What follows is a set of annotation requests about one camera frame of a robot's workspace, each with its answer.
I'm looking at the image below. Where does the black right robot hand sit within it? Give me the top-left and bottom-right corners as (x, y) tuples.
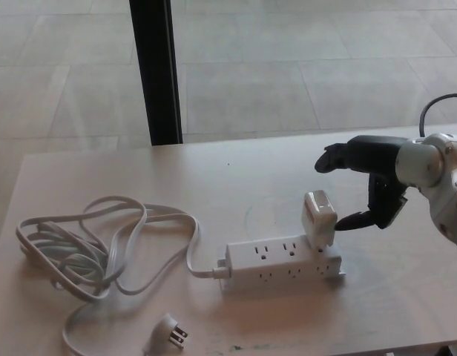
(314, 135), (408, 233)

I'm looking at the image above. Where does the white charger plug adapter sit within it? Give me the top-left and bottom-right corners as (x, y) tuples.
(300, 190), (338, 249)

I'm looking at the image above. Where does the white angled three-prong plug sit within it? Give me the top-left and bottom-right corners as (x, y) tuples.
(142, 313), (189, 356)

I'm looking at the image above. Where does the white six-outlet power strip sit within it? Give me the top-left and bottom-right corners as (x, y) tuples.
(216, 235), (346, 294)

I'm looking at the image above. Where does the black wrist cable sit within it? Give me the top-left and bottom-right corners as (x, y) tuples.
(419, 93), (457, 139)

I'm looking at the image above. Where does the black vertical window frame post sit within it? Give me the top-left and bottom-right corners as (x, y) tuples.
(128, 0), (184, 146)

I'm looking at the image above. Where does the white flat power cord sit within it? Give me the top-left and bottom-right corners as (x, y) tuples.
(15, 195), (229, 356)

